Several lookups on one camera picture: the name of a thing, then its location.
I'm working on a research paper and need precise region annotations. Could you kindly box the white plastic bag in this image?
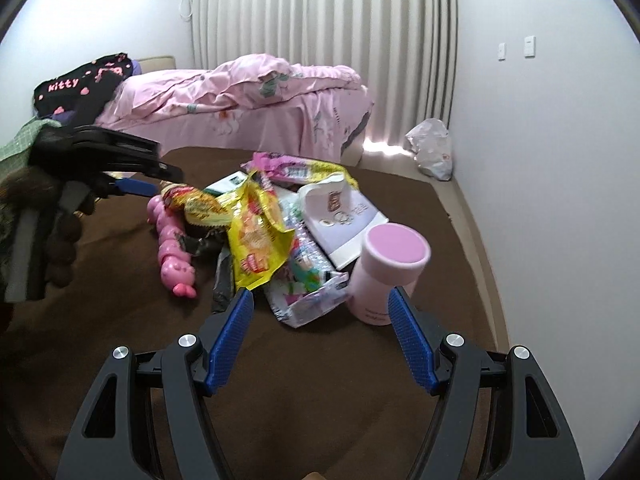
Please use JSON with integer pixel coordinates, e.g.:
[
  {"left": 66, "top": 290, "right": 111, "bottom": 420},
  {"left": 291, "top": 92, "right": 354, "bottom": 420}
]
[{"left": 405, "top": 118, "right": 454, "bottom": 181}]

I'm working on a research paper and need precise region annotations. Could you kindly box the beige bed headboard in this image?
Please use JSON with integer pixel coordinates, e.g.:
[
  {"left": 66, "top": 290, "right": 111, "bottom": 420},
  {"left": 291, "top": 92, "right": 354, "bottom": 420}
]
[{"left": 137, "top": 55, "right": 176, "bottom": 74}]

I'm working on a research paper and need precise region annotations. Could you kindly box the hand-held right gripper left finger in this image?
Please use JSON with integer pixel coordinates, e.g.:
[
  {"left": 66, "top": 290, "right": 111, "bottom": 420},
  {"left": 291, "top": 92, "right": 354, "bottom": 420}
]
[{"left": 59, "top": 287, "right": 256, "bottom": 480}]

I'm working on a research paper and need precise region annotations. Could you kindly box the white pleated curtain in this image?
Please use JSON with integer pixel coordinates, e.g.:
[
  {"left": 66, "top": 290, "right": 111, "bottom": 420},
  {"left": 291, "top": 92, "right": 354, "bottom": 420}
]
[{"left": 192, "top": 0, "right": 459, "bottom": 150}]

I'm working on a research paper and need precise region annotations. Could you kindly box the pink caterpillar toy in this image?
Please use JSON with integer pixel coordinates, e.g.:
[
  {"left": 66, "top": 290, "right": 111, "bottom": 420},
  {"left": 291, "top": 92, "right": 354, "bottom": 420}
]
[{"left": 146, "top": 194, "right": 197, "bottom": 301}]

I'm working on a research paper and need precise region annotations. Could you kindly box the person's left hand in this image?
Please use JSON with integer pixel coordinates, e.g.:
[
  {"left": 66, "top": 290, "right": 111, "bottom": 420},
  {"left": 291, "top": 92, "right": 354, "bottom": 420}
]
[{"left": 0, "top": 165, "right": 98, "bottom": 288}]

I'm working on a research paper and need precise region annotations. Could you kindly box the colourful clear plastic packet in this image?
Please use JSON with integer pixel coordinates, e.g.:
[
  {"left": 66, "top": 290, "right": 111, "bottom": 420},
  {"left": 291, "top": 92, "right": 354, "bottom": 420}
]
[{"left": 265, "top": 195, "right": 350, "bottom": 329}]

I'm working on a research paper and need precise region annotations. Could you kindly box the pink cylinder container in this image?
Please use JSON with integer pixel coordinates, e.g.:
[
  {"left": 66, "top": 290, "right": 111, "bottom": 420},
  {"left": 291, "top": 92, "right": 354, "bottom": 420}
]
[{"left": 347, "top": 223, "right": 432, "bottom": 327}]

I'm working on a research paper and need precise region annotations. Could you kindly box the green white packet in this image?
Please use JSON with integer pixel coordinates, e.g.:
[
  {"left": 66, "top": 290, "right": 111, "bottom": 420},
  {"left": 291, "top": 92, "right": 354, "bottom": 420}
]
[{"left": 205, "top": 172, "right": 249, "bottom": 197}]

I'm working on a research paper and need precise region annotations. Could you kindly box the green striped cloth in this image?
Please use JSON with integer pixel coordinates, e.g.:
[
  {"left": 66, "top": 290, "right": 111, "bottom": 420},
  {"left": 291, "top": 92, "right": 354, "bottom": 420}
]
[{"left": 0, "top": 119, "right": 48, "bottom": 163}]

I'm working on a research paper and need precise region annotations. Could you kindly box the yellow snack bag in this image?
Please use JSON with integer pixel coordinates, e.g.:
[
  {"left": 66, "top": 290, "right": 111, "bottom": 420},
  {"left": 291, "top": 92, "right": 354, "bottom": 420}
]
[{"left": 226, "top": 172, "right": 297, "bottom": 292}]

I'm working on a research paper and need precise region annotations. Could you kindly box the black plastic wrapper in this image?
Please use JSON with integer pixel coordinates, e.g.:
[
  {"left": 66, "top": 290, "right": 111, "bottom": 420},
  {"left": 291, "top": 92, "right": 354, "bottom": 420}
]
[{"left": 211, "top": 246, "right": 237, "bottom": 314}]

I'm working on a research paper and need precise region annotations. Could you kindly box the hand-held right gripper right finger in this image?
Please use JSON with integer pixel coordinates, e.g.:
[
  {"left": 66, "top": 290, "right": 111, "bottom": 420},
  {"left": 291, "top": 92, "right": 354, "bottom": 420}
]
[{"left": 387, "top": 286, "right": 586, "bottom": 480}]

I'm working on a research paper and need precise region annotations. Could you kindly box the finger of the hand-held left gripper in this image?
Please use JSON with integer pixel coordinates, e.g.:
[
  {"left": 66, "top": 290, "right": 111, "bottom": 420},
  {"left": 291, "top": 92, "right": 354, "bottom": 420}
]
[
  {"left": 142, "top": 157, "right": 184, "bottom": 184},
  {"left": 106, "top": 175, "right": 159, "bottom": 199}
]

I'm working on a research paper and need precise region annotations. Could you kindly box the pink floral quilt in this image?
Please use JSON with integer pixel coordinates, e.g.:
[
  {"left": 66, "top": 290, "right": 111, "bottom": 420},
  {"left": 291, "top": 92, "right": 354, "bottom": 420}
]
[{"left": 95, "top": 54, "right": 375, "bottom": 166}]

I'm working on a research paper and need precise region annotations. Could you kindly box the red yellow snack packet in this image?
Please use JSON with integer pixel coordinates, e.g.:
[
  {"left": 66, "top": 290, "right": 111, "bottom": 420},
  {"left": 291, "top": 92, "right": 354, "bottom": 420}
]
[{"left": 160, "top": 185, "right": 236, "bottom": 237}]

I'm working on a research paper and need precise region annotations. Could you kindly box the black pink patterned pillow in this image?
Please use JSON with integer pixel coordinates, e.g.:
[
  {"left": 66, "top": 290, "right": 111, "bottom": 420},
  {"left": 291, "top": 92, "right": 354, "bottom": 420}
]
[{"left": 34, "top": 52, "right": 135, "bottom": 122}]

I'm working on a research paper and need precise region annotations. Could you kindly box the pink yellow candy packet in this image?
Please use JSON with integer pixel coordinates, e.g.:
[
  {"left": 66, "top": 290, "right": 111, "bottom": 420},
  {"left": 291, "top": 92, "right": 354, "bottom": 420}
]
[{"left": 241, "top": 151, "right": 359, "bottom": 187}]

